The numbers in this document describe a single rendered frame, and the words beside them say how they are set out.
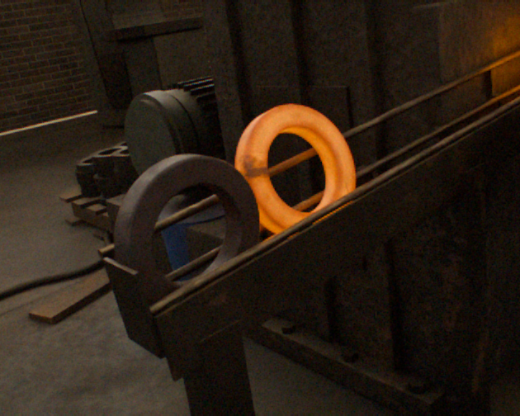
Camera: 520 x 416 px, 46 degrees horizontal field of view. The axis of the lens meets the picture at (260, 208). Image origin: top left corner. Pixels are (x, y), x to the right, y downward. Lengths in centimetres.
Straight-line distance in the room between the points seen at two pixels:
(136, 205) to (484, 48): 83
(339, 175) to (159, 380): 100
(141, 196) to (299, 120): 29
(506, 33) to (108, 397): 129
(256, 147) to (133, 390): 105
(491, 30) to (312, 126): 54
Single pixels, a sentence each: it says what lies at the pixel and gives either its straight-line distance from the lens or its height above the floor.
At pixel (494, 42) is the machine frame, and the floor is 78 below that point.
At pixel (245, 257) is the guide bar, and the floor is 64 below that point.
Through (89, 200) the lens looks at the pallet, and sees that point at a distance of 303.
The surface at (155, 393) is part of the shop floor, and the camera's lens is 168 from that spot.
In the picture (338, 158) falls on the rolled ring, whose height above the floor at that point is 69.
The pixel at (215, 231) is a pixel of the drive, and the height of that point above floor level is 25.
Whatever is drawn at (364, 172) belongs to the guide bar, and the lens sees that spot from 95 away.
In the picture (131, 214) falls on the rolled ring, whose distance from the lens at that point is 66.
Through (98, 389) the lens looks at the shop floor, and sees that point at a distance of 177.
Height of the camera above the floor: 92
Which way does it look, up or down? 19 degrees down
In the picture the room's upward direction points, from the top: 9 degrees counter-clockwise
